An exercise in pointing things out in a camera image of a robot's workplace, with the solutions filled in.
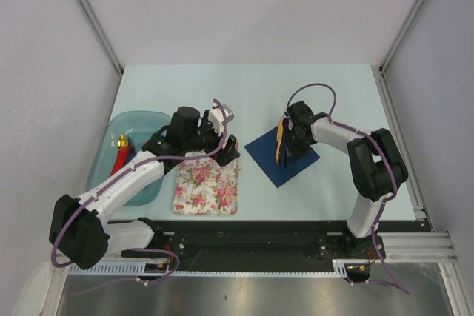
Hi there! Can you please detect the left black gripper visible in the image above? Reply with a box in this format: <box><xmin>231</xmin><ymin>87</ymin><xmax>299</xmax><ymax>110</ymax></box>
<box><xmin>183</xmin><ymin>111</ymin><xmax>239</xmax><ymax>166</ymax></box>

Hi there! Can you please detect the purple metal spoon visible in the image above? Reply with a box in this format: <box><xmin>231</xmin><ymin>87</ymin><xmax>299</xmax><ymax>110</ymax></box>
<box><xmin>280</xmin><ymin>117</ymin><xmax>289</xmax><ymax>168</ymax></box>

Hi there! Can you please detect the dark blue paper napkin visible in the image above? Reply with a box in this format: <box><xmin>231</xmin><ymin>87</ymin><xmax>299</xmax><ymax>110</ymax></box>
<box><xmin>244</xmin><ymin>127</ymin><xmax>320</xmax><ymax>188</ymax></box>

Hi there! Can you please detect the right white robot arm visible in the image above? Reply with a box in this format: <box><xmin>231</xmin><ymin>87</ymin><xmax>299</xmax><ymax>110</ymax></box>
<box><xmin>277</xmin><ymin>101</ymin><xmax>408</xmax><ymax>258</ymax></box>

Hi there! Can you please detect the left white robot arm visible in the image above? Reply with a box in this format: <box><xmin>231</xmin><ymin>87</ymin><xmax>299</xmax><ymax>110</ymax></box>
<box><xmin>49</xmin><ymin>100</ymin><xmax>240</xmax><ymax>269</ymax></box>

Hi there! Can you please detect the blue napkin roll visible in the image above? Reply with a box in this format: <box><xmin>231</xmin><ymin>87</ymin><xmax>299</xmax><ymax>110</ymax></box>
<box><xmin>125</xmin><ymin>148</ymin><xmax>136</xmax><ymax>164</ymax></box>

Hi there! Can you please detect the gold utensil in roll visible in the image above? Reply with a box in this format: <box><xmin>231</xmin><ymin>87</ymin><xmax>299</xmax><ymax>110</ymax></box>
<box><xmin>117</xmin><ymin>133</ymin><xmax>130</xmax><ymax>149</ymax></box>

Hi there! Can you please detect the teal plastic tray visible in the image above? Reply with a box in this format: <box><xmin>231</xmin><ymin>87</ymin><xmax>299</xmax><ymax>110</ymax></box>
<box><xmin>87</xmin><ymin>111</ymin><xmax>171</xmax><ymax>190</ymax></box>

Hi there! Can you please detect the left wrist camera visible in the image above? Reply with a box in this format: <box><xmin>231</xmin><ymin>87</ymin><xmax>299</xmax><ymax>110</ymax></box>
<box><xmin>207</xmin><ymin>103</ymin><xmax>235</xmax><ymax>136</ymax></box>

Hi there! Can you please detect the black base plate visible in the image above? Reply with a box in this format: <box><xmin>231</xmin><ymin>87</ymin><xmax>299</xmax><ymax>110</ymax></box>
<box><xmin>107</xmin><ymin>221</ymin><xmax>433</xmax><ymax>275</ymax></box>

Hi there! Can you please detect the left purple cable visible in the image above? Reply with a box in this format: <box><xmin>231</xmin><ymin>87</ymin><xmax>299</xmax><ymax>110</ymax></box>
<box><xmin>50</xmin><ymin>99</ymin><xmax>233</xmax><ymax>293</ymax></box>

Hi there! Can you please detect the white cable duct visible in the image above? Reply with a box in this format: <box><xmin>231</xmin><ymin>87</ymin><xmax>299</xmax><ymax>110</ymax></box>
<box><xmin>67</xmin><ymin>260</ymin><xmax>347</xmax><ymax>278</ymax></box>

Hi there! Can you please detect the aluminium frame rail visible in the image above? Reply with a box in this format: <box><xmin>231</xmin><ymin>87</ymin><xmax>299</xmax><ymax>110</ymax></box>
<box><xmin>380</xmin><ymin>232</ymin><xmax>457</xmax><ymax>263</ymax></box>

